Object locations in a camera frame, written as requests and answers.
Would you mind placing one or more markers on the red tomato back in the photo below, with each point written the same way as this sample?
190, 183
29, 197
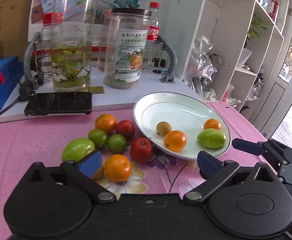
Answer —
125, 128

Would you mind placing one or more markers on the clear plastic seed jar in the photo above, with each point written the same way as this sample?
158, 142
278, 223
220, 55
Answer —
126, 40

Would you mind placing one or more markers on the red spray can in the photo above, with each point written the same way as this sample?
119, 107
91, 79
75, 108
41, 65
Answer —
273, 10

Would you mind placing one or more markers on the small green fruit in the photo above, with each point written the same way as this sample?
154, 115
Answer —
99, 137
117, 143

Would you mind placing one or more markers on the small green fruit right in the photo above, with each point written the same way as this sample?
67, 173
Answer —
117, 143

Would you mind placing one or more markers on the glass vase with plant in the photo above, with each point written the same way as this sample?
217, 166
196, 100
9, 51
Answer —
71, 44

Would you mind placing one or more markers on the orange mandarin back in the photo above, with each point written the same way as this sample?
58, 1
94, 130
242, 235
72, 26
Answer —
106, 122

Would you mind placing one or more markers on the small green fruit left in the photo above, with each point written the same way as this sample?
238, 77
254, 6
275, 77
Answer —
99, 137

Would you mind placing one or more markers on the red apple front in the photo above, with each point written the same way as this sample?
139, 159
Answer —
142, 150

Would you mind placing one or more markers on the large green fruit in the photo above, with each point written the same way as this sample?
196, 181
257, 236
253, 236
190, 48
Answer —
77, 149

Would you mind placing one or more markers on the grey bracket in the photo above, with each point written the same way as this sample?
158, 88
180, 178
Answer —
168, 75
32, 67

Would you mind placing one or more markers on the clear bottle red cap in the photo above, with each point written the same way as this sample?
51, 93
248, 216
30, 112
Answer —
47, 42

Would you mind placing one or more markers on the white shelf unit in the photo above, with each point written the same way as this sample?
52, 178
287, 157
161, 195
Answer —
242, 34

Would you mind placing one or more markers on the blue tool box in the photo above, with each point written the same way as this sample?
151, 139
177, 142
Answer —
11, 72

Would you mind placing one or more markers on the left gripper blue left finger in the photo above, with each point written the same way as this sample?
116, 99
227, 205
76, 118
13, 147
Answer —
80, 174

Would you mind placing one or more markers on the small brown longan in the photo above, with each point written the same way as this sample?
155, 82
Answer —
99, 173

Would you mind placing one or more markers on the orange mandarin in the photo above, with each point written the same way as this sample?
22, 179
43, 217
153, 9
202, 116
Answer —
117, 168
175, 141
106, 122

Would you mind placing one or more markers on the orange mandarin front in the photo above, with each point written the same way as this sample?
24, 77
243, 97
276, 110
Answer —
117, 168

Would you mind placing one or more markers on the clear plastic bag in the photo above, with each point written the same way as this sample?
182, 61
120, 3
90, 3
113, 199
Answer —
199, 71

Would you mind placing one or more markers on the green fruit on plate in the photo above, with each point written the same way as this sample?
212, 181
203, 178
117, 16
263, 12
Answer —
212, 138

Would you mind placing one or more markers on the small orange on plate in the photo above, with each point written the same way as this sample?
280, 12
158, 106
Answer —
212, 124

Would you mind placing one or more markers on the brown longan on plate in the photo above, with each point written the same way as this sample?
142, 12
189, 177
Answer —
163, 128

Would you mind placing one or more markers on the black power adapter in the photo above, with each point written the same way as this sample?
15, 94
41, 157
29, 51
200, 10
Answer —
25, 92

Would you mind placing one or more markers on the black smartphone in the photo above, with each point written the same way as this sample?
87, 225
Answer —
59, 103

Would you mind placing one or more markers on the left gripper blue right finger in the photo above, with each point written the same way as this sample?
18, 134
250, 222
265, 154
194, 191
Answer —
217, 175

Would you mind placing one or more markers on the orange mandarin on plate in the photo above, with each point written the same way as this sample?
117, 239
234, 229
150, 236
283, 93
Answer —
175, 141

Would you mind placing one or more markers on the grey bracket right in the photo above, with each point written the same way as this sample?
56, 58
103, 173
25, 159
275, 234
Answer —
168, 75

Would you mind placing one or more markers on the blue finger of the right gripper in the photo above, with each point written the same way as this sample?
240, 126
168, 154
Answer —
248, 147

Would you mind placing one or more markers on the grey bracket left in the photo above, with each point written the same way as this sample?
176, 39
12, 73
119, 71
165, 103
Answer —
32, 67

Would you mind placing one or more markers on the cola bottle red label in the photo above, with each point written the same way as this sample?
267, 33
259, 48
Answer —
152, 37

